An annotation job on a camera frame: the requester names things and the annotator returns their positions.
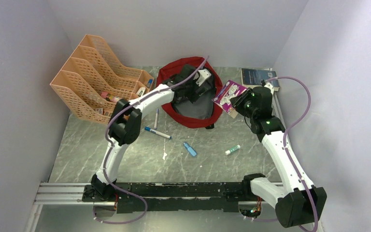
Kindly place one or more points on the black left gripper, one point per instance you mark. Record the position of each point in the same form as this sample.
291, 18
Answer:
194, 96

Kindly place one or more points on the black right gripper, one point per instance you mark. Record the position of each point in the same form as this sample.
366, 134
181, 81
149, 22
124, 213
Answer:
238, 100

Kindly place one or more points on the dark blue book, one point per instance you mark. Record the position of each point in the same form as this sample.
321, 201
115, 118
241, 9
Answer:
254, 77

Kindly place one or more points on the red student backpack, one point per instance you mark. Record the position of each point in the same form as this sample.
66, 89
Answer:
204, 112

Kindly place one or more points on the purple paperback book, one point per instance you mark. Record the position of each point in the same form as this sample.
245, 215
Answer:
230, 90

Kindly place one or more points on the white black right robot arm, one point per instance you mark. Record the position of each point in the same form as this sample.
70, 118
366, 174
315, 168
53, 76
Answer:
298, 201

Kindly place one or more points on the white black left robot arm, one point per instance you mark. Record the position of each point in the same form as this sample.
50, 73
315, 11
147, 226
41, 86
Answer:
125, 123

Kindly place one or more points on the white stapler in organizer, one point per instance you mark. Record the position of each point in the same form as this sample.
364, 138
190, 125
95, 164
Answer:
141, 91

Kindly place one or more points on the white green glue stick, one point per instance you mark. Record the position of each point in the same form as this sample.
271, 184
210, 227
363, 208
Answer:
232, 150

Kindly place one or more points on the blue white marker pen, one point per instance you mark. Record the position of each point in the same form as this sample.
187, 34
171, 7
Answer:
158, 133

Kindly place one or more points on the pink bottle in organizer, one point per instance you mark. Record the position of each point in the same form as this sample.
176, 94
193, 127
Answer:
110, 97

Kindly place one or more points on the orange plastic desk organizer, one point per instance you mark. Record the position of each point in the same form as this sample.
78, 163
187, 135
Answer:
91, 69

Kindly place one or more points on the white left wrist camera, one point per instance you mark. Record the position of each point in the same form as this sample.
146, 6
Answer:
201, 76

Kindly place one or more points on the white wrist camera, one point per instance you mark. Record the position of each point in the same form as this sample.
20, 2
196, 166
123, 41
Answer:
201, 76
270, 87

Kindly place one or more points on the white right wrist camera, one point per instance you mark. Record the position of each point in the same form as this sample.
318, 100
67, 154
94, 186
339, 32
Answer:
270, 87

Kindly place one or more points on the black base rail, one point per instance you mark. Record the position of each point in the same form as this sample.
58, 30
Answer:
135, 197

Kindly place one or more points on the aluminium frame rail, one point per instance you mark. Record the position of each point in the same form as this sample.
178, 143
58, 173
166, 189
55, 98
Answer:
83, 194

